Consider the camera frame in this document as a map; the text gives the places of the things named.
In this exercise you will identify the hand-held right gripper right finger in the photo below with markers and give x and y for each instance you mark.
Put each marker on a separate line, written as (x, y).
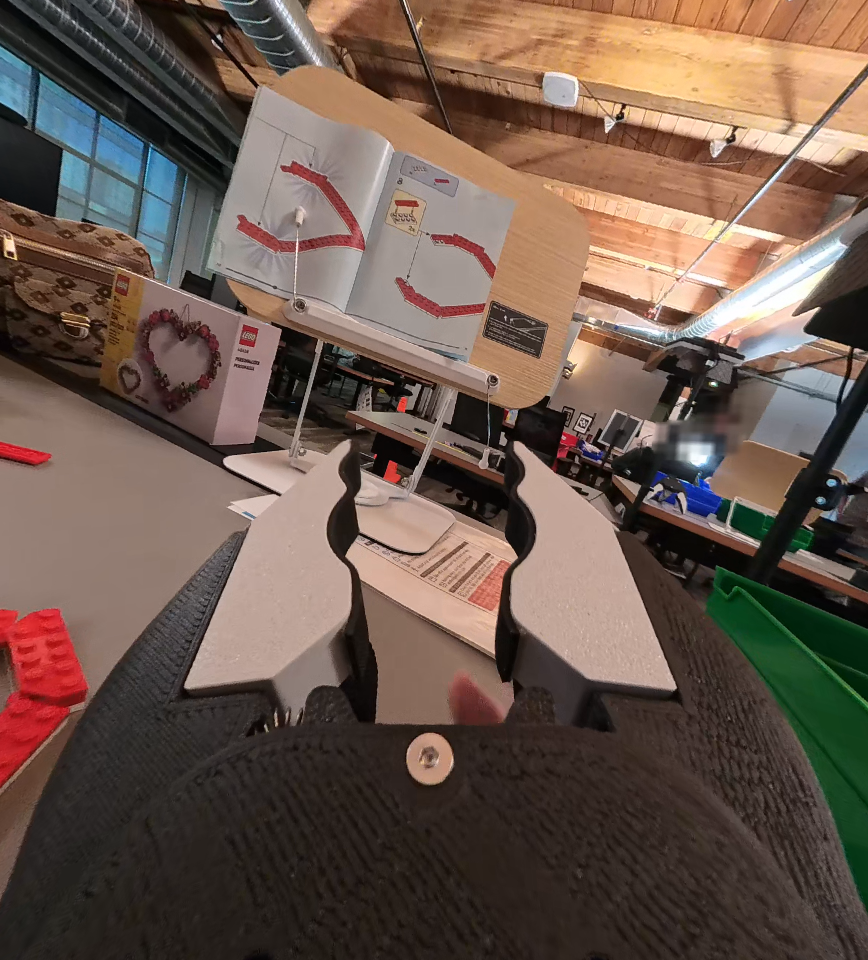
(591, 600)

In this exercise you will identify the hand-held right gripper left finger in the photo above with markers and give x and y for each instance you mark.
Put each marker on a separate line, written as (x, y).
(276, 600)

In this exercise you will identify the lego instruction booklet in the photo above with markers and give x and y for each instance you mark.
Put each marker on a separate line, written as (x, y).
(329, 187)

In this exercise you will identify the white lego set box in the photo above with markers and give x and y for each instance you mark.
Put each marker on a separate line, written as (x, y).
(239, 390)

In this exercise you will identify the red lego plate assembly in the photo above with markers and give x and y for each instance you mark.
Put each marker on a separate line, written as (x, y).
(44, 652)

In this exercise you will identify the blue plastic bins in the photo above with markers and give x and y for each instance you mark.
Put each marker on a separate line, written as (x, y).
(692, 499)

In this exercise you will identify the small pink piece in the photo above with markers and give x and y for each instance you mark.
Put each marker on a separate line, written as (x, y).
(475, 701)

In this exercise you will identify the printed paper sheet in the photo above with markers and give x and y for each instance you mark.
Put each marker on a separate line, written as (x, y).
(434, 577)

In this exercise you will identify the small green bin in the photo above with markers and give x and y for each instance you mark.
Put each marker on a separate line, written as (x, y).
(763, 525)

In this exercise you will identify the long background desk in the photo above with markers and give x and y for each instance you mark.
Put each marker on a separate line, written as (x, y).
(838, 577)

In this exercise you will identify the large green plastic bin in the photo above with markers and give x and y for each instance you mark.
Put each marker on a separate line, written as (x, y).
(816, 712)

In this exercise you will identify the black stand pole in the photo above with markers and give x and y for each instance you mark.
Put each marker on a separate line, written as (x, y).
(823, 465)

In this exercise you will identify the brown patterned bag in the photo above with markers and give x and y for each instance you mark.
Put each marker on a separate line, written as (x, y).
(29, 262)

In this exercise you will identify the ceiling track light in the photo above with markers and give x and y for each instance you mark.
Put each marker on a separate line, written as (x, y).
(613, 118)
(722, 142)

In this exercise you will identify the white ceiling access point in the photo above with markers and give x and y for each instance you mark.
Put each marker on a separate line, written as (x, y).
(561, 88)

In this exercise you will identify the silver air duct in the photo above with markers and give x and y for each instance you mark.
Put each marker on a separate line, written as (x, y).
(763, 289)
(284, 30)

